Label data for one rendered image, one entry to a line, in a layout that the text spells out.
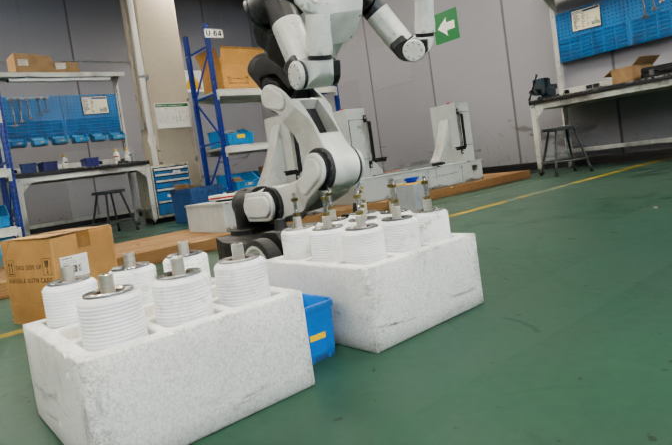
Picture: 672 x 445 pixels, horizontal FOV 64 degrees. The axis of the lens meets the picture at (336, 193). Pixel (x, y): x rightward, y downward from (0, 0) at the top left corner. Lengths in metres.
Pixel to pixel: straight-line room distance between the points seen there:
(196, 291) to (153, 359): 0.13
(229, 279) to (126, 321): 0.19
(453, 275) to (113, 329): 0.78
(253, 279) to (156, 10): 7.27
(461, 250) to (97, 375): 0.86
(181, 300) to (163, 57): 7.11
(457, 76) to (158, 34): 4.07
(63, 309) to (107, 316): 0.24
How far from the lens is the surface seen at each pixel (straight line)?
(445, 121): 5.08
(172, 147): 7.74
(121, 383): 0.88
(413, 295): 1.23
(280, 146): 3.81
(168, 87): 7.87
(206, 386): 0.94
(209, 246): 3.25
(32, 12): 10.03
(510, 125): 7.02
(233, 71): 6.68
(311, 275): 1.26
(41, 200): 9.50
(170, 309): 0.94
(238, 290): 0.99
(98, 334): 0.90
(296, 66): 1.47
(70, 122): 7.23
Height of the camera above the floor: 0.40
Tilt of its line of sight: 3 degrees down
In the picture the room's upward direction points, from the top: 8 degrees counter-clockwise
